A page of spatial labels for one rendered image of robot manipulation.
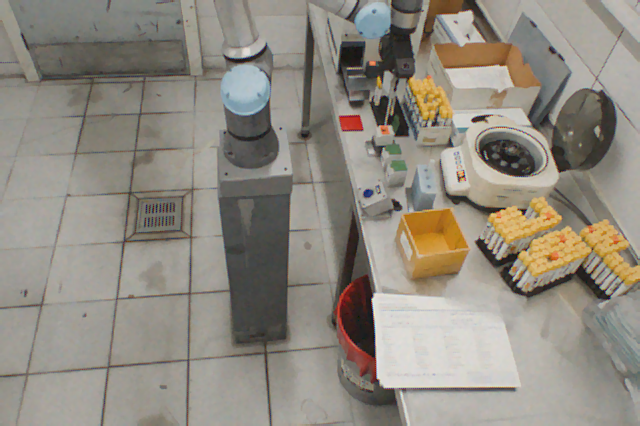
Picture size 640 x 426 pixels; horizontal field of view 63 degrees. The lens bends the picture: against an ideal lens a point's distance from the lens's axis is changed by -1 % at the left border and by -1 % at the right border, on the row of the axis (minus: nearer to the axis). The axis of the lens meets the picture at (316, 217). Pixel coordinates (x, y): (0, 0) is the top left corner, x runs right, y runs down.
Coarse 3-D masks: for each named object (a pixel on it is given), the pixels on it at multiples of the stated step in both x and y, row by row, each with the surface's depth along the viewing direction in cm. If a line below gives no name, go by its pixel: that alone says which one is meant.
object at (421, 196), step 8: (416, 168) 142; (424, 168) 140; (416, 176) 141; (424, 176) 138; (432, 176) 138; (416, 184) 141; (424, 184) 136; (432, 184) 136; (408, 192) 146; (416, 192) 140; (424, 192) 135; (432, 192) 135; (408, 200) 145; (416, 200) 140; (424, 200) 137; (432, 200) 137; (408, 208) 143; (416, 208) 140; (424, 208) 139; (432, 208) 143
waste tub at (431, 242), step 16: (448, 208) 131; (400, 224) 131; (416, 224) 134; (432, 224) 135; (448, 224) 134; (400, 240) 133; (416, 240) 136; (432, 240) 136; (448, 240) 135; (464, 240) 126; (416, 256) 123; (432, 256) 123; (448, 256) 124; (464, 256) 126; (416, 272) 127; (432, 272) 128; (448, 272) 130
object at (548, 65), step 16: (512, 32) 181; (528, 32) 172; (528, 48) 172; (544, 48) 165; (544, 64) 165; (560, 64) 158; (544, 80) 165; (560, 80) 158; (544, 96) 165; (544, 112) 166
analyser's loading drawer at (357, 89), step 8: (344, 64) 179; (352, 64) 179; (344, 72) 176; (352, 72) 173; (360, 72) 174; (352, 80) 170; (360, 80) 171; (352, 88) 170; (360, 88) 171; (352, 96) 168; (360, 96) 169; (368, 96) 169
